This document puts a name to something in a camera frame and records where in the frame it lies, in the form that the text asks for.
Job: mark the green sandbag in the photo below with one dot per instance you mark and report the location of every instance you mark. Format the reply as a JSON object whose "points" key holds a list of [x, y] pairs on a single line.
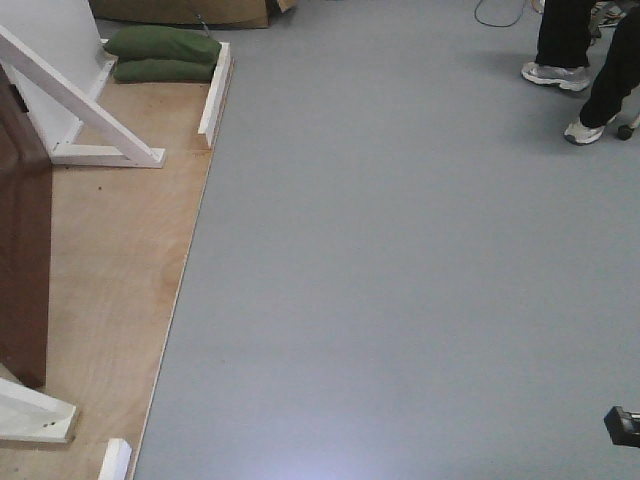
{"points": [[160, 70], [143, 42]]}

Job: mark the grey white sneaker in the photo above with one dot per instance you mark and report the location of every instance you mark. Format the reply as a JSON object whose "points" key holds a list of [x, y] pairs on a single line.
{"points": [[568, 79]]}

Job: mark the plywood base platform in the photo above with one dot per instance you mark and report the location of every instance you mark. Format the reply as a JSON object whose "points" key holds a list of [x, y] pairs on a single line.
{"points": [[120, 241]]}

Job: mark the person leg black trousers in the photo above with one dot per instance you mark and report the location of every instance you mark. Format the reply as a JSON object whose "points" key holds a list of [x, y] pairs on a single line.
{"points": [[564, 35], [618, 77]]}

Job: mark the person right leg black trousers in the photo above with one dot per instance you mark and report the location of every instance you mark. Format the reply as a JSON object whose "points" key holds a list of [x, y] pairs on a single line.
{"points": [[618, 77]]}

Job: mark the white wooden base frame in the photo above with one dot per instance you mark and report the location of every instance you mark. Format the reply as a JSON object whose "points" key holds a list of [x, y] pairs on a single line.
{"points": [[32, 417]]}

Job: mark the white edge rail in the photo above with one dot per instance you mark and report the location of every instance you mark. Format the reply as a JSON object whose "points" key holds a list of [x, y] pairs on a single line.
{"points": [[216, 95]]}

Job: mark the brown wooden door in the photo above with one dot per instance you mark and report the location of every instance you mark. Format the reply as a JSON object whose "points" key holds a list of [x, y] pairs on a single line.
{"points": [[26, 208]]}

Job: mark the white door frame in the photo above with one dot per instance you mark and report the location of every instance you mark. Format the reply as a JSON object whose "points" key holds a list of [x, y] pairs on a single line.
{"points": [[65, 36]]}

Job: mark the black robot part corner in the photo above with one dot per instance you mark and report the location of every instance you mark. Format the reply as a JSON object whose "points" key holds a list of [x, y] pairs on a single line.
{"points": [[623, 427]]}

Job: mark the lower green sandbag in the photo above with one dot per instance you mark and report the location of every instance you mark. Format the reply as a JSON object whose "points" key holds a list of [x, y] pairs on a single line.
{"points": [[160, 70]]}

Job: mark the upper green sandbag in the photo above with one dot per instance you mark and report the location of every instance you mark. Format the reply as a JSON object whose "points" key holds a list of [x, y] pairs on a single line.
{"points": [[143, 42]]}

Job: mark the white diagonal wooden brace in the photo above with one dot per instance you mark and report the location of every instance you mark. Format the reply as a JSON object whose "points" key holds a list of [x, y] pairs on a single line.
{"points": [[125, 148]]}

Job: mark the person left leg black trousers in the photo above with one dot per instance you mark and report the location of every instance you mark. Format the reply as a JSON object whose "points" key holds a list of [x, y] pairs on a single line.
{"points": [[564, 35]]}

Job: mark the cardboard box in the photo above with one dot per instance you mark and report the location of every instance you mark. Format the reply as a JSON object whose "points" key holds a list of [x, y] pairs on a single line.
{"points": [[244, 14]]}

